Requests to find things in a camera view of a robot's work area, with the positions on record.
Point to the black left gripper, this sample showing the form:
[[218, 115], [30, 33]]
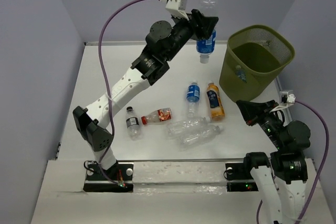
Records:
[[204, 24]]

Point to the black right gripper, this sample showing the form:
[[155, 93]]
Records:
[[251, 110]]

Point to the blue label bottle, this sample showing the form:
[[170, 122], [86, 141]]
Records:
[[207, 46], [240, 73], [193, 99]]

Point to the red cap red label bottle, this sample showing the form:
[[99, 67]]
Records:
[[157, 116]]

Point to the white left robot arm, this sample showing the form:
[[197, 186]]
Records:
[[163, 42]]

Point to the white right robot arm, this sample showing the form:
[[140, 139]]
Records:
[[280, 177]]

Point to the green mesh waste bin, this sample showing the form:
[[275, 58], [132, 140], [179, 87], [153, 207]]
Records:
[[262, 52]]

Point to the orange juice bottle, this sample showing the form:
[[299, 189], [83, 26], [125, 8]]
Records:
[[216, 109]]

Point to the clear bottle lower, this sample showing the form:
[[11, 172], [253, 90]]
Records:
[[199, 136]]

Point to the clear bottle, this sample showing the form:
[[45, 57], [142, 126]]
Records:
[[199, 136], [180, 127]]

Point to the clear bottle upper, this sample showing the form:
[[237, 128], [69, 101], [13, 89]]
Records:
[[180, 127]]

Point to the small black cap bottle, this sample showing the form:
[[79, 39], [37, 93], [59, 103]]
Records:
[[133, 124]]

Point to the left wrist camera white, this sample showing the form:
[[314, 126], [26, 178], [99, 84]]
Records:
[[177, 8]]

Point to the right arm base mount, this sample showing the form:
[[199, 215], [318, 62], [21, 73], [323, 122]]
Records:
[[238, 179]]

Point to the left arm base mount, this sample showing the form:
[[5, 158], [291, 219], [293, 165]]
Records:
[[119, 179]]

